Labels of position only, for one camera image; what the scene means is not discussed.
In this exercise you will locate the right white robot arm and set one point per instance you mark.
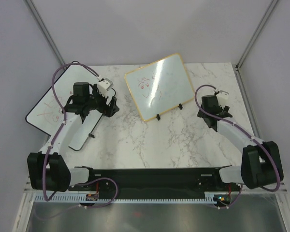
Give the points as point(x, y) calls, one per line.
point(261, 163)

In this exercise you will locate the right aluminium frame post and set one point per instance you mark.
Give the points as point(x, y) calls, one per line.
point(257, 32)

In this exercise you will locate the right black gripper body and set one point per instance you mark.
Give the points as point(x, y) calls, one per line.
point(225, 108)

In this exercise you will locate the aluminium frame post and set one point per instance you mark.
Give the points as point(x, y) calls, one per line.
point(44, 30)
point(257, 32)

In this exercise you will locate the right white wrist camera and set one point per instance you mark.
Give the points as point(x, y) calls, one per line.
point(222, 97)

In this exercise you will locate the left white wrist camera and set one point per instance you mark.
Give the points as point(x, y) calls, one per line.
point(103, 86)

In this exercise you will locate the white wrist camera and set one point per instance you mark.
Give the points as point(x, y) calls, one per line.
point(103, 86)
point(222, 97)

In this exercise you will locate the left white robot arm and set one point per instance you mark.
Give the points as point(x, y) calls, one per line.
point(47, 168)

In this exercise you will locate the left aluminium frame post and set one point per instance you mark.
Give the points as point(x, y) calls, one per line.
point(44, 30)

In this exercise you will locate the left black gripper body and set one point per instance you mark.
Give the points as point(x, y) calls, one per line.
point(108, 105)

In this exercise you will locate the yellow framed whiteboard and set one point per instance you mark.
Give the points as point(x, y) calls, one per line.
point(160, 86)

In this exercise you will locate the white slotted cable duct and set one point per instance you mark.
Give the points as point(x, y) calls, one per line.
point(90, 198)

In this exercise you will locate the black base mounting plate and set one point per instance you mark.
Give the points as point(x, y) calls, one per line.
point(155, 183)

